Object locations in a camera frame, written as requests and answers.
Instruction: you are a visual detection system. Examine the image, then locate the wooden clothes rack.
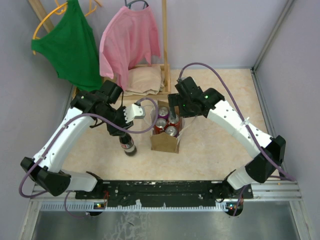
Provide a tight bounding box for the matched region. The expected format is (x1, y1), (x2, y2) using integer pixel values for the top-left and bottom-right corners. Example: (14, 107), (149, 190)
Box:
(27, 0), (172, 101)

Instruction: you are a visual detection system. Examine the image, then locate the yellow clothes hanger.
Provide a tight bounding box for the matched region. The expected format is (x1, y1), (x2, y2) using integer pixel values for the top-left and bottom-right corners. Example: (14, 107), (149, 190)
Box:
(28, 0), (103, 40)

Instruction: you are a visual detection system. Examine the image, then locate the green tank top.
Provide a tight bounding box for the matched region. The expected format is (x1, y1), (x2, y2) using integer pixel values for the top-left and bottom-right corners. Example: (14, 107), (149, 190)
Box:
(31, 0), (102, 92)

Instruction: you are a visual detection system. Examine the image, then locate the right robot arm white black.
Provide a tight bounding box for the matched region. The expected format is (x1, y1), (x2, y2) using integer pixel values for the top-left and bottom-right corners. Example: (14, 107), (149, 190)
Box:
(168, 76), (286, 198)

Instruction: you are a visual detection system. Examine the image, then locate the glass cola bottle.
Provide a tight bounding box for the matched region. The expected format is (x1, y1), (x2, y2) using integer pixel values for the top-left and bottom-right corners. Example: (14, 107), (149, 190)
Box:
(119, 132), (137, 157)

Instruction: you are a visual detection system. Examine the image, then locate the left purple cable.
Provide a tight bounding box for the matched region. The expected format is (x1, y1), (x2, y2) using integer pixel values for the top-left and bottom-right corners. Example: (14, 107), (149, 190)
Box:
(19, 96), (160, 220)

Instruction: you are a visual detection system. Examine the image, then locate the aluminium frame rail front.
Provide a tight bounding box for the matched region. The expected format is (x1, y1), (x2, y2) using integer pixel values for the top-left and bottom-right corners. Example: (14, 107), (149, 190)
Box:
(31, 179), (302, 202)

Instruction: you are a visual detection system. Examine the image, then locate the folded beige cloth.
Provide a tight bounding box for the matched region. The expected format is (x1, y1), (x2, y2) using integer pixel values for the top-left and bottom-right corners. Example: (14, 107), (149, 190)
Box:
(124, 65), (165, 96)

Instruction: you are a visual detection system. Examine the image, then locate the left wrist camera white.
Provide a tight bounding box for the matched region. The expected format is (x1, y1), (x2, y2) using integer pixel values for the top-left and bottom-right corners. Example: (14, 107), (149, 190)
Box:
(123, 103), (146, 123)

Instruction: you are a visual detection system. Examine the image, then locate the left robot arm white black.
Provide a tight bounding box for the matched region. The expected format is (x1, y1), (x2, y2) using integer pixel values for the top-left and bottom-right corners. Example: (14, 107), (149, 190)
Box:
(20, 80), (136, 199)

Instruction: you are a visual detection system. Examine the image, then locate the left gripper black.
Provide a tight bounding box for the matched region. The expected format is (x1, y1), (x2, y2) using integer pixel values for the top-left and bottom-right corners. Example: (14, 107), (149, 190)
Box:
(98, 105), (135, 137)

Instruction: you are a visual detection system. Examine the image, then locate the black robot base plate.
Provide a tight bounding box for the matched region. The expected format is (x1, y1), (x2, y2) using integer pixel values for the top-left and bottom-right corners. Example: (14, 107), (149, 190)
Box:
(75, 174), (253, 207)

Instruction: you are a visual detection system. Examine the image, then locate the grey clothes hanger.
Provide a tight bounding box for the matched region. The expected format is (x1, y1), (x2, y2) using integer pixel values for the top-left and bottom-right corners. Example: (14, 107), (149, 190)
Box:
(124, 0), (149, 10)

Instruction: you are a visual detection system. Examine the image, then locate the red cola can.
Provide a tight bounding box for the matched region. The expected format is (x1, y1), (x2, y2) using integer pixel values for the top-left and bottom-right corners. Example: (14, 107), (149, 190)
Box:
(168, 114), (181, 130)
(154, 118), (168, 135)

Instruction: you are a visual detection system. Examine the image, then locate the white cable duct strip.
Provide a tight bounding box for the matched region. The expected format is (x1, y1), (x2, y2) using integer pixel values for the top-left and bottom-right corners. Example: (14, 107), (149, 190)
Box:
(39, 200), (243, 213)

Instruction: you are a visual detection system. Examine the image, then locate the purple Fanta can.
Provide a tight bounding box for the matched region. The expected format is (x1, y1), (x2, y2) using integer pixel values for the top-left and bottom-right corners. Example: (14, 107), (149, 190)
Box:
(165, 125), (179, 138)
(157, 106), (170, 120)

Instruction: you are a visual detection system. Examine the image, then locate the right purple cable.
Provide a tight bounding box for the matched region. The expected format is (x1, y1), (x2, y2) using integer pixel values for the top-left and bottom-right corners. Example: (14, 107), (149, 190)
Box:
(176, 62), (297, 217)

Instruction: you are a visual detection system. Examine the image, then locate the purple cable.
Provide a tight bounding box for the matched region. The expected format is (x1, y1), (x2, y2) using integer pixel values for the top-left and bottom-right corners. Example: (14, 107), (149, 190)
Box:
(19, 96), (160, 220)
(176, 62), (297, 217)

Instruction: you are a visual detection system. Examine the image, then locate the pink t-shirt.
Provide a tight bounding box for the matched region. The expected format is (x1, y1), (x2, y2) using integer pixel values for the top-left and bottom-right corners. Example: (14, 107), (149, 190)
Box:
(99, 6), (161, 90)

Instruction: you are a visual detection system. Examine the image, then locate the aluminium corner post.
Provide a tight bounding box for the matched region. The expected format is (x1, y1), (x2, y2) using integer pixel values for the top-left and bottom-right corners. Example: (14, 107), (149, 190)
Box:
(251, 0), (296, 73)

